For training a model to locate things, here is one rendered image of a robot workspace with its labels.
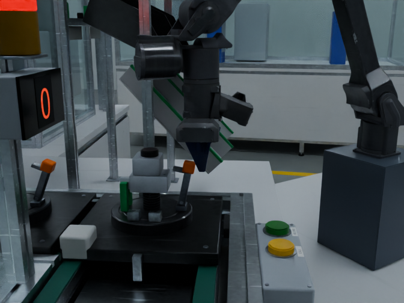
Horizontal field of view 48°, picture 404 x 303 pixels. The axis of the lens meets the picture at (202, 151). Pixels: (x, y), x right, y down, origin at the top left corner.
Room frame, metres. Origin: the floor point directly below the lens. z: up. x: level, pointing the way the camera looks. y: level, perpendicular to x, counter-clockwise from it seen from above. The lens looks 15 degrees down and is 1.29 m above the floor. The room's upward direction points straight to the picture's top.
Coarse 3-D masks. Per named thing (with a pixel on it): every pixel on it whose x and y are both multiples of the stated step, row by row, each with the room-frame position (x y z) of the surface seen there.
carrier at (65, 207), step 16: (32, 192) 0.81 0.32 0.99; (48, 192) 0.86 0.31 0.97; (64, 192) 0.86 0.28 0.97; (80, 192) 0.86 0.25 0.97; (32, 208) 0.74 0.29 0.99; (48, 208) 0.75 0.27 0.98; (64, 208) 0.78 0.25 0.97; (80, 208) 0.78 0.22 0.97; (32, 224) 0.71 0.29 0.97; (48, 224) 0.71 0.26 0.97; (64, 224) 0.71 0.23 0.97; (32, 240) 0.65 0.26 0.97; (48, 240) 0.65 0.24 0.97
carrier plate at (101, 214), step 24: (96, 216) 0.74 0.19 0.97; (192, 216) 0.74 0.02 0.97; (216, 216) 0.74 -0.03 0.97; (96, 240) 0.65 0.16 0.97; (120, 240) 0.65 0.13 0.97; (144, 240) 0.65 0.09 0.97; (168, 240) 0.65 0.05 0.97; (192, 240) 0.65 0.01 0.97; (216, 240) 0.65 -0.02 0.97; (192, 264) 0.61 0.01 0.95; (216, 264) 0.61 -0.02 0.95
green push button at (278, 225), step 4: (268, 224) 0.70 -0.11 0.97; (272, 224) 0.70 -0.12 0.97; (276, 224) 0.70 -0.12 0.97; (280, 224) 0.70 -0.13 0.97; (284, 224) 0.70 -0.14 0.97; (268, 228) 0.69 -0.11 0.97; (272, 228) 0.69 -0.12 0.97; (276, 228) 0.69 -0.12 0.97; (280, 228) 0.69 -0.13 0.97; (284, 228) 0.69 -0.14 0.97; (288, 228) 0.69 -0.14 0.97; (268, 232) 0.69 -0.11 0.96; (272, 232) 0.69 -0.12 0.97; (276, 232) 0.68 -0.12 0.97; (280, 232) 0.68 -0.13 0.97; (284, 232) 0.69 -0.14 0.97; (288, 232) 0.69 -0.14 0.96
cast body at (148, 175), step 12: (144, 156) 0.72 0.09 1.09; (156, 156) 0.72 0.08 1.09; (132, 168) 0.72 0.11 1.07; (144, 168) 0.71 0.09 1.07; (156, 168) 0.71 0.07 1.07; (120, 180) 0.73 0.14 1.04; (132, 180) 0.71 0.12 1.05; (144, 180) 0.71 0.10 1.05; (156, 180) 0.71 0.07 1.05; (168, 180) 0.73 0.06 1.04; (144, 192) 0.71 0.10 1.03; (156, 192) 0.71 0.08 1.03
